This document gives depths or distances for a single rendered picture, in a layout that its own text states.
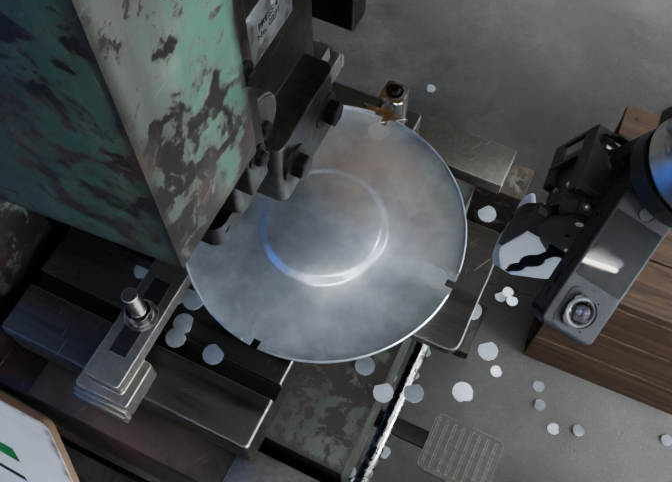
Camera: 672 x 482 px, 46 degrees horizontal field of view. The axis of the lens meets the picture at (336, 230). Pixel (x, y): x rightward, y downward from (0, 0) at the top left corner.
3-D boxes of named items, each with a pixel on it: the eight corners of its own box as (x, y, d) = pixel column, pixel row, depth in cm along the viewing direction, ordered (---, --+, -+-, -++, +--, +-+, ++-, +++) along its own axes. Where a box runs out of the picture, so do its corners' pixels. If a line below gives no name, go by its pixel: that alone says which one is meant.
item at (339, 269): (509, 172, 83) (510, 168, 83) (389, 417, 73) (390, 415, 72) (270, 70, 89) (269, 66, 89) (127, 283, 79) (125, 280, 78)
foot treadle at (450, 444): (499, 449, 137) (505, 442, 132) (478, 503, 133) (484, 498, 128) (203, 310, 149) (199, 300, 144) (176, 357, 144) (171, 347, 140)
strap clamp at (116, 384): (211, 285, 86) (196, 243, 77) (128, 423, 80) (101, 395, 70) (164, 263, 88) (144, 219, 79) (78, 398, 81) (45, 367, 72)
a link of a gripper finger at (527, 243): (513, 220, 73) (579, 189, 65) (494, 275, 71) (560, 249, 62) (486, 203, 72) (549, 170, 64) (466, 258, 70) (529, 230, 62)
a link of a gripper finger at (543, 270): (540, 237, 74) (608, 208, 66) (522, 292, 71) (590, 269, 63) (513, 220, 73) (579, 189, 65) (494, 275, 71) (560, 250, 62)
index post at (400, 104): (405, 132, 96) (412, 82, 87) (395, 151, 94) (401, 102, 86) (384, 123, 96) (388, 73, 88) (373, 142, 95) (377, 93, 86)
